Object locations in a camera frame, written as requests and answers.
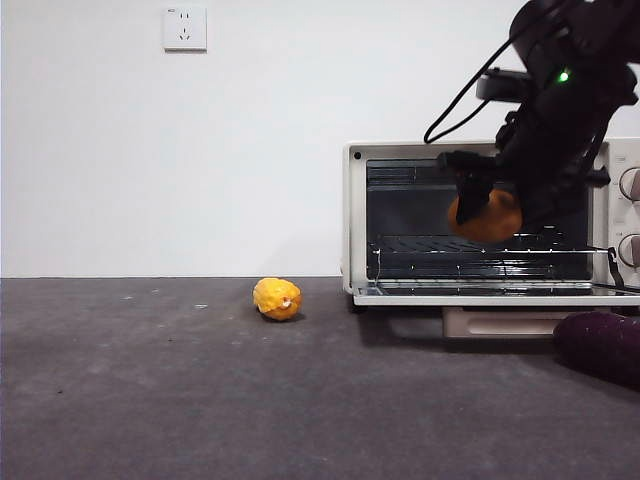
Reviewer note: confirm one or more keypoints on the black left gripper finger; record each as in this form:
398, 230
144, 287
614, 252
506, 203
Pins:
472, 195

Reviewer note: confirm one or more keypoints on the brown potato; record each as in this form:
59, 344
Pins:
495, 220

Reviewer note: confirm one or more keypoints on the glass oven door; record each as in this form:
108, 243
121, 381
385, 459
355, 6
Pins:
500, 300

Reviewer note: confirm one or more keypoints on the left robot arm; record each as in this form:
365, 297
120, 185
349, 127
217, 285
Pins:
560, 125

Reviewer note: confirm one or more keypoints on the cream toaster oven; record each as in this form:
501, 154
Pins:
355, 225

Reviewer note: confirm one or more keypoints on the cream oven knob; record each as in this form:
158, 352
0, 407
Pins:
630, 250
632, 184

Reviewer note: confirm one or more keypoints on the purple eggplant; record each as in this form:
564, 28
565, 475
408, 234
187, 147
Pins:
595, 345

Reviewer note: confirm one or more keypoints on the yellow corn cob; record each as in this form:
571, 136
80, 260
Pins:
275, 299

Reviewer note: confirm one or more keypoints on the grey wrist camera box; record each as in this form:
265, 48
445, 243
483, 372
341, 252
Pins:
495, 85

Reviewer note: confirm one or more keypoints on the white wall socket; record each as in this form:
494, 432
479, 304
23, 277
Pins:
185, 29

